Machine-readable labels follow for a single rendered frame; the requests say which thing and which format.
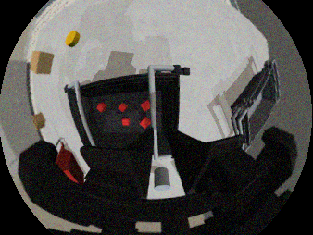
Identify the light grey cylinder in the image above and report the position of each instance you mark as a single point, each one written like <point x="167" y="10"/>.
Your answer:
<point x="161" y="180"/>

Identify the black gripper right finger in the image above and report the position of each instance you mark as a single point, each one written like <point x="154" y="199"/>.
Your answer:
<point x="192" y="156"/>

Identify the yellow round disc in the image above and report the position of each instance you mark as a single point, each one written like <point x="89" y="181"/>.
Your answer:
<point x="72" y="39"/>

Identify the small red block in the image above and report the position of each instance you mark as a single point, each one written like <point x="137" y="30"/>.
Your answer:
<point x="101" y="107"/>
<point x="145" y="121"/>
<point x="145" y="105"/>
<point x="122" y="107"/>
<point x="126" y="121"/>

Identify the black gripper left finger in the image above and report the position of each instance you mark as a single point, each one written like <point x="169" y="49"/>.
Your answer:
<point x="134" y="159"/>

